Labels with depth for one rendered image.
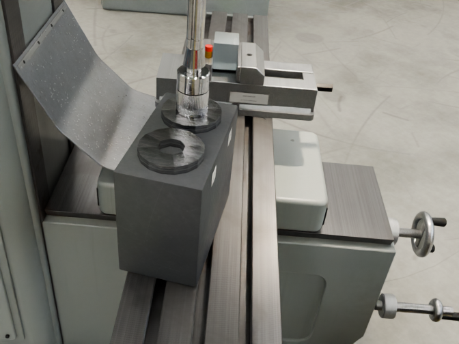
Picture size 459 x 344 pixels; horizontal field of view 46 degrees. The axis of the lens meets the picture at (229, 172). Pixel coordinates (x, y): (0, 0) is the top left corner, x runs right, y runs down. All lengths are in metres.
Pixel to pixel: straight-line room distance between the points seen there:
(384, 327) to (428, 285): 0.30
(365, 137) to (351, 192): 1.60
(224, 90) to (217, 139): 0.41
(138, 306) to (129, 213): 0.13
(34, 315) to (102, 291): 0.17
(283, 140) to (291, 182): 0.16
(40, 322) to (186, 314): 0.72
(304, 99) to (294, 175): 0.17
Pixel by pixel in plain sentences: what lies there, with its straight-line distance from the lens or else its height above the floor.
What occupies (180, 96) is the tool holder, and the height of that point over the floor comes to 1.15.
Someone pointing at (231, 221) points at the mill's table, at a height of 0.92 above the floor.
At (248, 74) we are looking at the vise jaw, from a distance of 1.15.
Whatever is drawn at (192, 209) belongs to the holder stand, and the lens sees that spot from 0.70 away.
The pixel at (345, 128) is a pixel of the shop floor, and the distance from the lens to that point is 2.98.
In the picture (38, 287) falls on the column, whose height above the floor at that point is 0.51.
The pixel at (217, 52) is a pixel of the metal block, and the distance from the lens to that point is 1.16.
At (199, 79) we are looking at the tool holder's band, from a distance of 0.76.
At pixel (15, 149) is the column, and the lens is 1.12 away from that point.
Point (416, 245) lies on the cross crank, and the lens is 1.48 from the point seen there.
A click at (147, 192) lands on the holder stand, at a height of 1.08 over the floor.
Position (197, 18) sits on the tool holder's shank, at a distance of 0.73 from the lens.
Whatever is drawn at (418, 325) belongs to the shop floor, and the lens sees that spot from 2.09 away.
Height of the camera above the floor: 1.54
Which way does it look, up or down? 38 degrees down
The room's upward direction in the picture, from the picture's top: 6 degrees clockwise
